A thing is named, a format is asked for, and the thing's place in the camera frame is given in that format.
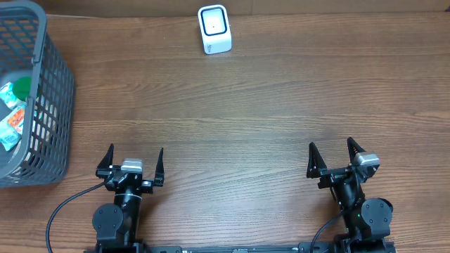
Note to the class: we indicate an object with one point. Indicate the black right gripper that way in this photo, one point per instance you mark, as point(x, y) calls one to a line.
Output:
point(318, 169)

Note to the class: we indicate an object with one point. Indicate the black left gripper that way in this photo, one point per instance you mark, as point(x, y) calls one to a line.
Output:
point(105, 170)

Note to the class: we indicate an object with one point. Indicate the orange snack packet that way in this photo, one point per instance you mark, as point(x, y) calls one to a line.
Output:
point(16, 118)

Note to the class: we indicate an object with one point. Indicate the teal snack packet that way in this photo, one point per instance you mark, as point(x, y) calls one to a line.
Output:
point(9, 136)

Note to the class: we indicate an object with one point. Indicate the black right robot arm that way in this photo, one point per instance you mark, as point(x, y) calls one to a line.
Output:
point(367, 221)

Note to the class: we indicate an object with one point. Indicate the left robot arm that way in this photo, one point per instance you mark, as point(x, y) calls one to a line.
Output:
point(116, 223)

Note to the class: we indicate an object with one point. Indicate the white barcode scanner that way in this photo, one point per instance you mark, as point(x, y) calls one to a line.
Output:
point(215, 29)

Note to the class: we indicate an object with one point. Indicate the grey plastic mesh basket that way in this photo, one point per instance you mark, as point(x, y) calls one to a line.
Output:
point(42, 155)

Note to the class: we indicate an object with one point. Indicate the green round lid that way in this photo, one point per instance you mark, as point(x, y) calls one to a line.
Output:
point(22, 88)

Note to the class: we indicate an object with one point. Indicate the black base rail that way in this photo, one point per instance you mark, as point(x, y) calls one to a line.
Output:
point(303, 247)

